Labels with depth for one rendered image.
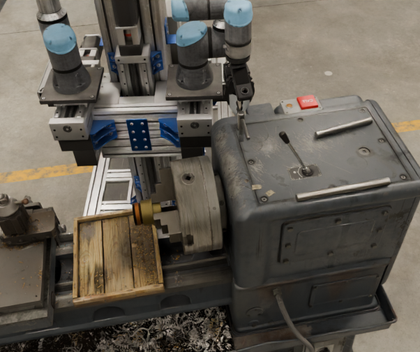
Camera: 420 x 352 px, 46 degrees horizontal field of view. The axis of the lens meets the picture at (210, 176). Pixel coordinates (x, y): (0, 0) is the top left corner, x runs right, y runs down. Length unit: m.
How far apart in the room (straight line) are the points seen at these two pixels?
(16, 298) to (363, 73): 3.22
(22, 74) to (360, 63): 2.76
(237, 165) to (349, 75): 2.71
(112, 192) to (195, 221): 1.47
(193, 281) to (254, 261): 0.26
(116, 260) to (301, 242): 0.65
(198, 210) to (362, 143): 0.56
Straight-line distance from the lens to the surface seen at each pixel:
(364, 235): 1.68
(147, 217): 1.63
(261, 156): 1.57
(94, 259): 1.84
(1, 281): 1.78
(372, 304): 2.12
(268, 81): 4.02
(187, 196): 1.51
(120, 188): 2.96
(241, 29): 1.40
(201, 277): 1.76
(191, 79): 1.97
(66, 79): 2.05
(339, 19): 4.88
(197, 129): 1.96
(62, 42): 1.98
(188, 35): 1.89
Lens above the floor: 2.35
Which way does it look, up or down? 46 degrees down
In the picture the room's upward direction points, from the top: 3 degrees counter-clockwise
